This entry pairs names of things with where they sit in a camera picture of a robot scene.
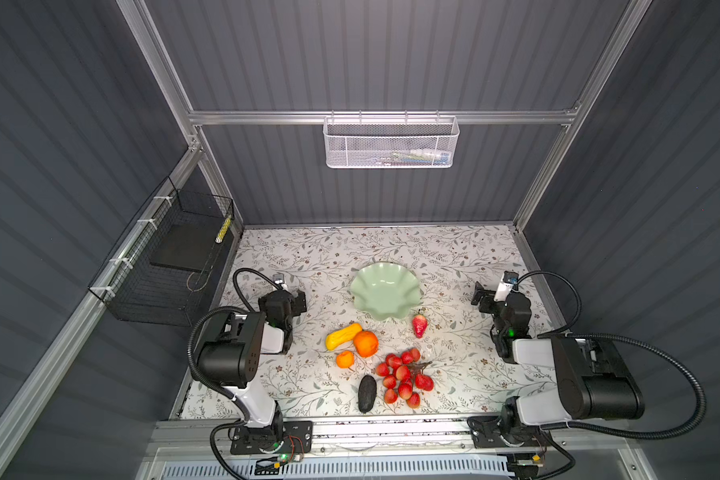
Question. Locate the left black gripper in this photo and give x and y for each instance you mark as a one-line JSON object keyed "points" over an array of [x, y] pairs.
{"points": [[295, 304]]}

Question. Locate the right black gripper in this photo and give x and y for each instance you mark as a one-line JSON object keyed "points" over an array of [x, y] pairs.
{"points": [[489, 300]]}

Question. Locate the yellow fake banana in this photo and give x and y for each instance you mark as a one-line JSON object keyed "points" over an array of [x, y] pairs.
{"points": [[339, 337]]}

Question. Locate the small fake tangerine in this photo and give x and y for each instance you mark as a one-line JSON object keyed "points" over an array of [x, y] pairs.
{"points": [[345, 359]]}

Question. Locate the red fake strawberry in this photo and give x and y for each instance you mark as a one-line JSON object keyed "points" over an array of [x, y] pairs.
{"points": [[419, 325]]}

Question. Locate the large fake orange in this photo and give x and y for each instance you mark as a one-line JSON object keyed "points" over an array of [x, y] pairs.
{"points": [[366, 343]]}

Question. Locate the dark fake avocado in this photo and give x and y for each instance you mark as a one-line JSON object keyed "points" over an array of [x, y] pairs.
{"points": [[367, 393]]}

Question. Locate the red fake grape bunch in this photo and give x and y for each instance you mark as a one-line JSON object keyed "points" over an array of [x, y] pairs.
{"points": [[403, 378]]}

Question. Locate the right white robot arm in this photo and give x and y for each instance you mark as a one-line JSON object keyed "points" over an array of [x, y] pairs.
{"points": [[592, 380]]}

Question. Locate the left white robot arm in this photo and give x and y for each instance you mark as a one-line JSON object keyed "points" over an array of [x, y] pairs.
{"points": [[224, 353]]}

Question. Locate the green scalloped fruit bowl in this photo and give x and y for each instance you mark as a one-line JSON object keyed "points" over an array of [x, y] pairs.
{"points": [[385, 290]]}

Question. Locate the yellow marker in basket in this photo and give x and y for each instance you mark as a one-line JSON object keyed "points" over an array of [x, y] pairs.
{"points": [[220, 236]]}

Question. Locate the black pad in basket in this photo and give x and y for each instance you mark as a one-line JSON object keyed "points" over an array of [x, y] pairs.
{"points": [[187, 248]]}

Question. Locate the items in white basket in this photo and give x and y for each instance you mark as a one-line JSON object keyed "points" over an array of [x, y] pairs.
{"points": [[412, 158]]}

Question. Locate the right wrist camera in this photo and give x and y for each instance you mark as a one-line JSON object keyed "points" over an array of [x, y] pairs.
{"points": [[507, 284]]}

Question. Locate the black wire basket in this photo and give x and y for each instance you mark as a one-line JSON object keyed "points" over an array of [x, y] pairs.
{"points": [[133, 290]]}

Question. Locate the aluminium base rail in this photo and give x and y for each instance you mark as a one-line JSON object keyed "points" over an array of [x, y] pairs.
{"points": [[389, 435]]}

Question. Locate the white wire mesh basket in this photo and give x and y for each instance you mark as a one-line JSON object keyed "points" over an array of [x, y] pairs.
{"points": [[350, 140]]}

